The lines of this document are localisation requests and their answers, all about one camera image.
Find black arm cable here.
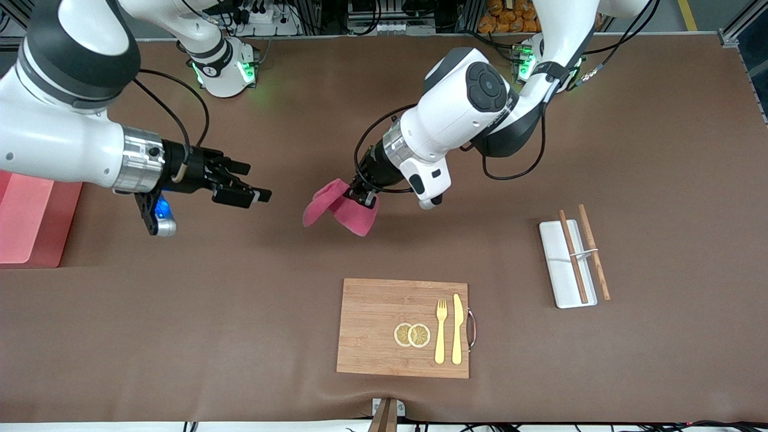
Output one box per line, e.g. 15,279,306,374
137,69,211,151
459,90,548,182
131,78,191,149

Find orange snack bags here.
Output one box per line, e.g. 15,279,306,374
478,0,541,34

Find wooden cutting board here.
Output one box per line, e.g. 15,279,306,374
336,278,470,380

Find pink cloth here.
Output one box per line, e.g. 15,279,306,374
302,178,380,237

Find aluminium frame profile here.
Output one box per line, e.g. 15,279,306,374
718,0,768,49

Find yellow plastic fork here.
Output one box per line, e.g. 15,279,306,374
434,299,448,365

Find yellow plastic knife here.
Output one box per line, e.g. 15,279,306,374
451,293,464,365

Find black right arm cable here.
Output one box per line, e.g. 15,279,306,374
131,78,191,149
137,69,211,151

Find wooden rod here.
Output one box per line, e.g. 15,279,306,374
578,204,611,301
558,210,590,304

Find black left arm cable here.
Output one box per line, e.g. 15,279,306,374
459,90,548,182

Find white rectangular tray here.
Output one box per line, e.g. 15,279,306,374
538,219,599,310

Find wooden post with metal bracket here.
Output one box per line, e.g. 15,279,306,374
367,398,406,432

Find white power strip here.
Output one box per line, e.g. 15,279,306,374
231,3,301,37

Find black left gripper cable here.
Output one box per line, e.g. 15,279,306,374
353,103,421,195

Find pink plastic bin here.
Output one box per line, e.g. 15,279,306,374
0,170,83,269

